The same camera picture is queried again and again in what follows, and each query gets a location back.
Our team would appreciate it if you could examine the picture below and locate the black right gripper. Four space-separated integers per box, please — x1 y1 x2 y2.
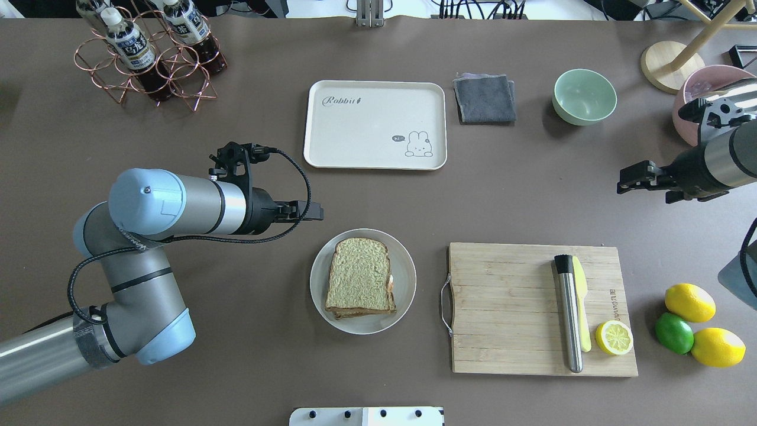
651 151 719 204

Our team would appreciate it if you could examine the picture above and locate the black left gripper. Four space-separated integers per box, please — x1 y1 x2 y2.
244 187 325 235

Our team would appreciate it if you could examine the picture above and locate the bread slice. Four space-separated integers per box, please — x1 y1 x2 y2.
329 237 392 284
325 278 396 320

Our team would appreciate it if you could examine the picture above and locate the white round plate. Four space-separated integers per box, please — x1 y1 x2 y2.
310 228 417 336

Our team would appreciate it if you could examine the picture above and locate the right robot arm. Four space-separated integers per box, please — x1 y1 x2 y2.
652 120 756 204

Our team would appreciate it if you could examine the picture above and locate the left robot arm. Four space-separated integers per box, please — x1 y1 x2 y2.
2 168 323 405

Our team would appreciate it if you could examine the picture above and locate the cream rabbit tray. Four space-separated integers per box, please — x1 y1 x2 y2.
303 80 447 172

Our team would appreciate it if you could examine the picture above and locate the pink bowl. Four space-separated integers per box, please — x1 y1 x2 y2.
671 65 755 146

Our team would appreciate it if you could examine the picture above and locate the bread slice under egg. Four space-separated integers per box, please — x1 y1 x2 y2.
325 278 396 320

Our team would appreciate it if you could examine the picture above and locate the wooden stand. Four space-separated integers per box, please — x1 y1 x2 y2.
640 1 755 95

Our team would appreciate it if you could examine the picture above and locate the upper yellow lemon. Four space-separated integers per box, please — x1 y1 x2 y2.
664 283 717 322

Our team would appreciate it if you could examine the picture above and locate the yellow lemon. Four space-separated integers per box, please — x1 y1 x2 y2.
690 327 746 369
664 283 717 322

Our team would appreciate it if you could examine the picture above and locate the green bowl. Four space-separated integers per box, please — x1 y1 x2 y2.
552 69 617 126

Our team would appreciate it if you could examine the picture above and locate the yellow plastic knife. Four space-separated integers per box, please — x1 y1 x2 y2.
571 256 592 353

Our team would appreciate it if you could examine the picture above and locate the steel cylinder grinder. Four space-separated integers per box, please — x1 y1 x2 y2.
554 254 583 374

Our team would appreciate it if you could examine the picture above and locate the green lime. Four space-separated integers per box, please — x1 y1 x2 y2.
654 312 694 355

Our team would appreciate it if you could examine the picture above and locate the lower yellow lemon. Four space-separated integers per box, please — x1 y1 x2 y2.
690 327 746 369

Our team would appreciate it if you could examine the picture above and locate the halved lemon slice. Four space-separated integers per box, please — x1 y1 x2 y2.
595 320 635 356

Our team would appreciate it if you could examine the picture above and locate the grey folded cloth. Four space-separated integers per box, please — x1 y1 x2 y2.
452 73 518 124

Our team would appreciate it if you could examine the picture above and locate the upper tea bottle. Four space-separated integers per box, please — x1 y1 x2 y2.
162 1 227 75

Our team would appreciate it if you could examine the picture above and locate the tea bottle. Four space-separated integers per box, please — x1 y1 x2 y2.
162 1 227 75
75 0 113 36
100 7 173 102

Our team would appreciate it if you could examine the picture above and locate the bamboo cutting board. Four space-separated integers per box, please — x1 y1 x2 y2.
448 242 630 376

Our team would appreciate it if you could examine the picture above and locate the lower tea bottle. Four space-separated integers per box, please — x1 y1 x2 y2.
75 0 113 36
100 7 173 102

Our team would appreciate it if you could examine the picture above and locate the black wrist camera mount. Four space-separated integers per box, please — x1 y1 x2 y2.
209 142 277 197

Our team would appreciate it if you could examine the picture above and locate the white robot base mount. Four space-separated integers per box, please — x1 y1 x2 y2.
289 405 445 425

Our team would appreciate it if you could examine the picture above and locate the copper wire bottle rack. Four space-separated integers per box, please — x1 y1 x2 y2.
74 1 217 111

